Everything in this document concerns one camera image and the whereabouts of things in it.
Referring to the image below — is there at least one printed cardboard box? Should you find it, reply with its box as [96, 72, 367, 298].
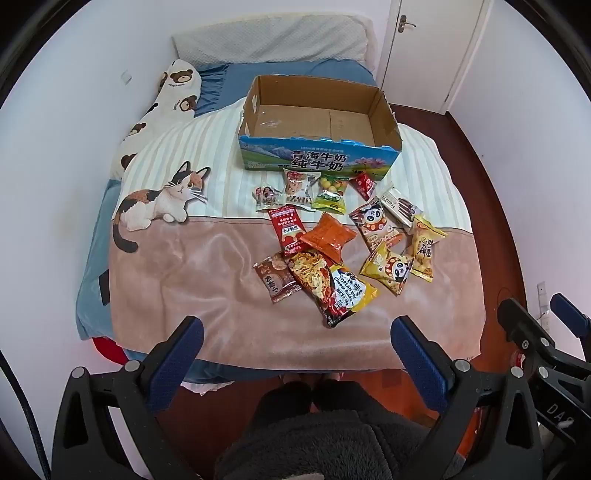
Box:
[238, 74, 402, 182]

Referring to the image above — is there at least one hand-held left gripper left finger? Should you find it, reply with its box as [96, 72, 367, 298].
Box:
[51, 315, 206, 480]

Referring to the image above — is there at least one blue bed sheet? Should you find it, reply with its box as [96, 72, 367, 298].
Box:
[76, 61, 380, 385]

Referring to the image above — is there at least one white wall socket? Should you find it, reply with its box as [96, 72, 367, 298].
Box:
[534, 281, 553, 325]

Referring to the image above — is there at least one large instant noodle packet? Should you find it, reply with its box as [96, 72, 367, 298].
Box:
[287, 248, 379, 329]

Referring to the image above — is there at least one brown snack packet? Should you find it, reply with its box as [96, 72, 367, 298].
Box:
[252, 252, 304, 305]

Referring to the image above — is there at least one yellow biscuit packet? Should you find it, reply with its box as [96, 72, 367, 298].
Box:
[405, 213, 450, 283]

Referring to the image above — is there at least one small yellow panda packet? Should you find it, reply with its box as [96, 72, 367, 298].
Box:
[359, 241, 415, 297]

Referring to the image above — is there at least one plain orange snack packet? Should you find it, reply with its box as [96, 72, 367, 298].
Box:
[299, 212, 359, 262]

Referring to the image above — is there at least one grey pillow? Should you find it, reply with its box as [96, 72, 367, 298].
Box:
[172, 14, 374, 68]

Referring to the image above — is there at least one small red snack packet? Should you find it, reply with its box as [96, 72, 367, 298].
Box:
[350, 171, 378, 201]

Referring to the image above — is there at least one brown striped wafer packet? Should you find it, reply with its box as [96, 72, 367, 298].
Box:
[380, 186, 422, 228]

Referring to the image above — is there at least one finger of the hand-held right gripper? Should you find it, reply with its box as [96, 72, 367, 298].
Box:
[498, 298, 556, 366]
[549, 293, 591, 341]

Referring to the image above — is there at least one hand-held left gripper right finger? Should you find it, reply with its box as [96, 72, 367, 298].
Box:
[390, 315, 543, 480]

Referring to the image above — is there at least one green candy ball packet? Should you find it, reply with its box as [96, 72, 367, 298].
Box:
[311, 174, 350, 216]

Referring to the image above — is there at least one white door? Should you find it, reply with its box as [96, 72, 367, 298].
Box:
[382, 0, 491, 114]

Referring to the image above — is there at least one black cable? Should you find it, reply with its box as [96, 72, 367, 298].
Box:
[0, 350, 50, 480]

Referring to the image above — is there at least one white cookie packet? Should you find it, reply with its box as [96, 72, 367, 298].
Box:
[283, 169, 320, 212]

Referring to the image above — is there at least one bear print pillow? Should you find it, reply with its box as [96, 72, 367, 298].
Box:
[109, 59, 202, 178]

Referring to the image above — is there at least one long red snack packet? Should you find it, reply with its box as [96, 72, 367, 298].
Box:
[267, 205, 308, 258]

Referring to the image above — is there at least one red object under bed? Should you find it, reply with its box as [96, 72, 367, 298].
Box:
[91, 335, 129, 366]

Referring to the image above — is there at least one person's dark fleece clothing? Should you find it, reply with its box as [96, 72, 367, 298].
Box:
[213, 380, 445, 480]

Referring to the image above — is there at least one white cloth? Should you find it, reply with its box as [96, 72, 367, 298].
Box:
[181, 377, 237, 397]

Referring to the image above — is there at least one large orange panda packet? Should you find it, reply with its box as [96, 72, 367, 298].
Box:
[348, 198, 408, 253]

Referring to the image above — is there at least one small white snack packet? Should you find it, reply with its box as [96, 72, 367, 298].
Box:
[252, 184, 286, 212]

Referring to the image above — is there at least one cat print blanket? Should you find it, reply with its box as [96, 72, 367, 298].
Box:
[108, 99, 485, 370]

